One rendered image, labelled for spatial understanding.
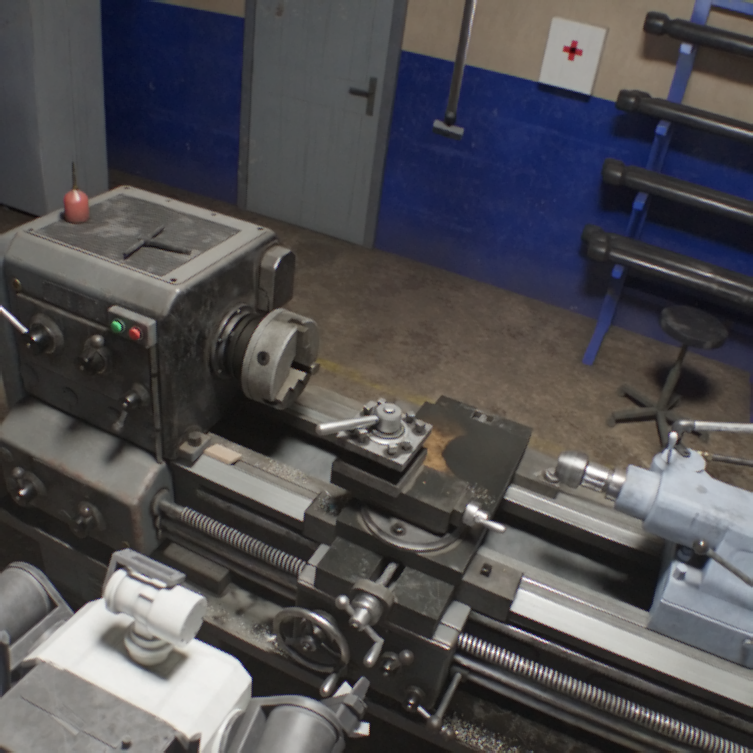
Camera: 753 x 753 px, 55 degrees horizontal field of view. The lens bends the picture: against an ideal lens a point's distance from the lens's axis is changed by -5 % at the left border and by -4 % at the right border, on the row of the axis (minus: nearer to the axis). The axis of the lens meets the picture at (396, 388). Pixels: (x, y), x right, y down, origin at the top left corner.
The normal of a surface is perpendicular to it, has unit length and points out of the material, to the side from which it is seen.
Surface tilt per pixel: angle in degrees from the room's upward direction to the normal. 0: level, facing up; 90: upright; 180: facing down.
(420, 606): 0
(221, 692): 45
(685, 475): 0
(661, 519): 86
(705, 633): 90
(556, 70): 90
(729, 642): 90
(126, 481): 32
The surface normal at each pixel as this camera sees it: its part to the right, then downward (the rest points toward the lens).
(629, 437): 0.14, -0.81
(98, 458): -0.10, -0.43
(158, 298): -0.18, -0.23
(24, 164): -0.40, 0.48
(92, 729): 0.23, -0.89
